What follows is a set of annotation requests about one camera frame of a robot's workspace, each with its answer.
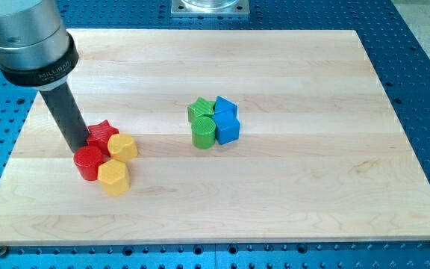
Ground light wooden board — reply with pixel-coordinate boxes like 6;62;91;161
0;29;430;246

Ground blue triangle block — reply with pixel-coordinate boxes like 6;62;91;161
214;96;238;117

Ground blue cube block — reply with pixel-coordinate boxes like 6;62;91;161
212;111;240;145

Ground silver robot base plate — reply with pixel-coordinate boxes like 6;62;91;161
170;0;250;17

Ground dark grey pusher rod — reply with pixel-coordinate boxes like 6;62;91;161
40;82;90;153

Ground red star block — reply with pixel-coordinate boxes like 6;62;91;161
87;120;119;155

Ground yellow hexagon block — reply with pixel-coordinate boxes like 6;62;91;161
98;159;131;197

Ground red cylinder block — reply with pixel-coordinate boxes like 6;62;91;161
73;146;105;181

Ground green star block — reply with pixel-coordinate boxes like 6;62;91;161
187;97;216;123

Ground yellow heart block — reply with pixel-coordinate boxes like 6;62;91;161
107;134;138;163

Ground green cylinder block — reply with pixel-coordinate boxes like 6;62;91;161
191;117;216;149

